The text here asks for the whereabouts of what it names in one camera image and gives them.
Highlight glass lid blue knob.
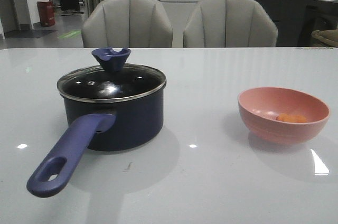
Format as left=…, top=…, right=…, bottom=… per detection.
left=57, top=47, right=166, bottom=103

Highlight pink bowl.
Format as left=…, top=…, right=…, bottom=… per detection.
left=238, top=87, right=330, bottom=145

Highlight orange ham slices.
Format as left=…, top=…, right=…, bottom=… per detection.
left=276, top=113, right=307, bottom=123

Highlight dark blue saucepan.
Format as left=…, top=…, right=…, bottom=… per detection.
left=26, top=63, right=167, bottom=199

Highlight left grey chair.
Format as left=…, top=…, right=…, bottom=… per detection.
left=81, top=0, right=173, bottom=48

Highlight grey chair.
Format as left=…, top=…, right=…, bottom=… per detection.
left=81, top=0, right=173, bottom=48
left=183, top=0, right=278, bottom=48

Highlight right grey chair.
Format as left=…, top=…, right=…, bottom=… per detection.
left=183, top=0, right=278, bottom=48

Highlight red trash bin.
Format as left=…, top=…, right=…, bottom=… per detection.
left=37, top=1, right=55, bottom=26

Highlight dark side table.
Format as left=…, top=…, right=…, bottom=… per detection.
left=297, top=0, right=337, bottom=46

